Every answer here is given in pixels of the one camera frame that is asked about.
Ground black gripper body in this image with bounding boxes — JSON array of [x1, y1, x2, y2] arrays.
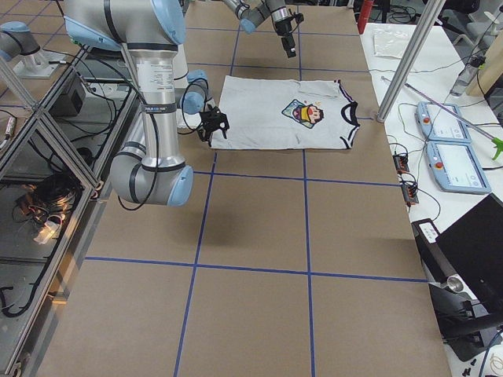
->
[[197, 106, 229, 138], [274, 10, 304, 37]]

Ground grey cartoon print t-shirt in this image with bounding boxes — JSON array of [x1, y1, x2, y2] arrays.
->
[[211, 76, 360, 150]]

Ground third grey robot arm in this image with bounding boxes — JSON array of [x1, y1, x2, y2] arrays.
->
[[1, 21, 66, 79]]

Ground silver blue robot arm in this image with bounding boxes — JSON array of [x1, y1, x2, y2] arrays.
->
[[223, 0, 304, 58], [64, 1, 229, 207]]

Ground dark red tube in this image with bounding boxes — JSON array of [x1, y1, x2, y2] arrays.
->
[[357, 0, 374, 35]]

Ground clear plastic bag with paper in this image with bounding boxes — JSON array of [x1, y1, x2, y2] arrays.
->
[[373, 28, 413, 59]]

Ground small orange circuit board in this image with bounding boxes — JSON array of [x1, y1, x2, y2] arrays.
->
[[392, 154, 410, 174]]

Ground upper blue teach pendant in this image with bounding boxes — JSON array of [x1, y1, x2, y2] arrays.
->
[[416, 101, 472, 144]]

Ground blue teach pendant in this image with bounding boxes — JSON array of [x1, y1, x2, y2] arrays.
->
[[426, 141, 491, 195], [416, 101, 472, 144]]

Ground clear water bottle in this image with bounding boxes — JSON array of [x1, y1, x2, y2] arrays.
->
[[450, 55, 486, 97]]

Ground lower blue teach pendant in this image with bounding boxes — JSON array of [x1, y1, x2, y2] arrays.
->
[[426, 141, 491, 195]]

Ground metal reacher grabber tool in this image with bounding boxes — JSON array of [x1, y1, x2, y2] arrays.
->
[[404, 82, 502, 160]]

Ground black laptop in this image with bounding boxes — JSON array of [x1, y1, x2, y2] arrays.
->
[[436, 194, 502, 313]]

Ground aluminium frame post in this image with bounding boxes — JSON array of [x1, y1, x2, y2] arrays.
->
[[376, 0, 446, 123]]

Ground aluminium frame rack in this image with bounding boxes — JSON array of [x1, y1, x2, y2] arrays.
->
[[1, 47, 138, 376]]

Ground black camera tripod stand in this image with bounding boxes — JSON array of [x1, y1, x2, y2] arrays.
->
[[412, 218, 502, 361]]

